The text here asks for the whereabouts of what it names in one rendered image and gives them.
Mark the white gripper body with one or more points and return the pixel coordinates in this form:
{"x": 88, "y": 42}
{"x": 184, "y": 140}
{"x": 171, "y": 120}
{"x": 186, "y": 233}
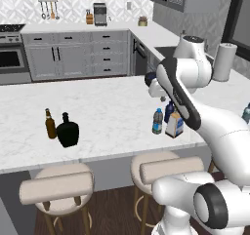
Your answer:
{"x": 158, "y": 89}

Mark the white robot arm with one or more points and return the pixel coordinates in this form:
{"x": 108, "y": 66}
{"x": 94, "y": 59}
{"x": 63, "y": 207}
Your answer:
{"x": 228, "y": 138}

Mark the dark blue plastic bottle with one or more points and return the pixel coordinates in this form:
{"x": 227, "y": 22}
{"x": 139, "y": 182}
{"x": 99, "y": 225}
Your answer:
{"x": 169, "y": 110}

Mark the clear plastic water bottle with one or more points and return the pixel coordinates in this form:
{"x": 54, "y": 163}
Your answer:
{"x": 158, "y": 122}

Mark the white and orange carton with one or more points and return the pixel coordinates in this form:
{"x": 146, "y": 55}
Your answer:
{"x": 174, "y": 125}

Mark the black dishwasher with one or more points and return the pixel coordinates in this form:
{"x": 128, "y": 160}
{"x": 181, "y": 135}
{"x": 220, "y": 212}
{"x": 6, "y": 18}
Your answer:
{"x": 140, "y": 58}

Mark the beige round stool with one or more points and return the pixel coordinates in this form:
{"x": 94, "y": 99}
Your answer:
{"x": 57, "y": 187}
{"x": 162, "y": 167}

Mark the small potted plant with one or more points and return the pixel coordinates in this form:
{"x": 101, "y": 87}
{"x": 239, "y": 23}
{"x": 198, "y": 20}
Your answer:
{"x": 142, "y": 21}

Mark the white paper towel roll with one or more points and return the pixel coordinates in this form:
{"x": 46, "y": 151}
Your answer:
{"x": 224, "y": 61}

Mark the teal plastic bottle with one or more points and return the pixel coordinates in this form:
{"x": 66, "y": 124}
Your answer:
{"x": 247, "y": 113}

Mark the grey cupboard run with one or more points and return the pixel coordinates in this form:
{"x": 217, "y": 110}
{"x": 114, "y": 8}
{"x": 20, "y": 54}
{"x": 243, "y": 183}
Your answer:
{"x": 78, "y": 55}

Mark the silver coffee machine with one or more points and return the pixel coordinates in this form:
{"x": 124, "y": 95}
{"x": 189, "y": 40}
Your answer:
{"x": 100, "y": 14}

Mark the wooden knife block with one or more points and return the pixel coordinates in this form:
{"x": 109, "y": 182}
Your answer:
{"x": 89, "y": 18}

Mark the black glass jug bottle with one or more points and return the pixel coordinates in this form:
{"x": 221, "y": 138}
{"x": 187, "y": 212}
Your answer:
{"x": 68, "y": 133}

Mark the black framed window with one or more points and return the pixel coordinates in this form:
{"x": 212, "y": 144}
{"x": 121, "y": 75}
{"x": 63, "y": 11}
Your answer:
{"x": 241, "y": 18}

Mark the brown glass bottle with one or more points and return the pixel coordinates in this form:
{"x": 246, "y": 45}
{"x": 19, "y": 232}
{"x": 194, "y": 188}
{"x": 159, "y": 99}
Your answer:
{"x": 50, "y": 126}

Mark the silver stove with oven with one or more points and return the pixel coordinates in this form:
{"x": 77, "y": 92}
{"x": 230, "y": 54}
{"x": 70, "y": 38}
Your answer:
{"x": 11, "y": 55}

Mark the white wall socket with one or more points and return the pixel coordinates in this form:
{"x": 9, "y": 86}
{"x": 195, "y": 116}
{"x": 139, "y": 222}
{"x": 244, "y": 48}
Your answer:
{"x": 129, "y": 5}

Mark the rail with hanging utensils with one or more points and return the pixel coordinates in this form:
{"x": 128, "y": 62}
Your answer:
{"x": 49, "y": 9}

